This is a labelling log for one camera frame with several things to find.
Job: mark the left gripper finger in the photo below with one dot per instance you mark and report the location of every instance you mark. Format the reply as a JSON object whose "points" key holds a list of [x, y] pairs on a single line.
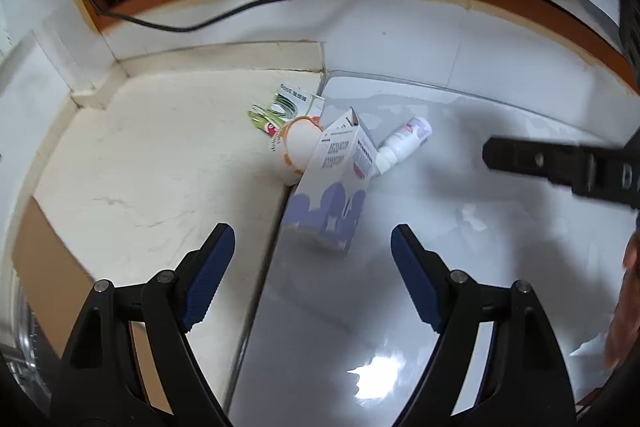
{"points": [[525, 380]]}

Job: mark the green white packet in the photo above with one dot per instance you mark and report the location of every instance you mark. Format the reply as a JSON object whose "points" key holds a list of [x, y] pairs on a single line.
{"points": [[288, 103]]}

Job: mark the white spray bottle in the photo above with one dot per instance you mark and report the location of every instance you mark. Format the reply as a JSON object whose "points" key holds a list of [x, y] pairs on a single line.
{"points": [[402, 143]]}

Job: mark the white orange mask cup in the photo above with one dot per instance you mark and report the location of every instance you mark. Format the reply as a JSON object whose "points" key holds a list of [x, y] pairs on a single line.
{"points": [[292, 147]]}

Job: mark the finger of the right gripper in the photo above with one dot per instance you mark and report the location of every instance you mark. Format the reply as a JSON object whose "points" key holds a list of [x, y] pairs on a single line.
{"points": [[100, 383]]}

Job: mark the person hand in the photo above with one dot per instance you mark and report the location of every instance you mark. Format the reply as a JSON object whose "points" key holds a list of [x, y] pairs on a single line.
{"points": [[624, 328]]}

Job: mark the brown cardboard sheet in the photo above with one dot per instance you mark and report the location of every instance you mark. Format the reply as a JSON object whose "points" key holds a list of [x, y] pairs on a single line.
{"points": [[54, 283]]}

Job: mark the purple white box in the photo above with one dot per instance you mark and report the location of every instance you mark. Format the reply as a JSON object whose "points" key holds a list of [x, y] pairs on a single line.
{"points": [[328, 201]]}

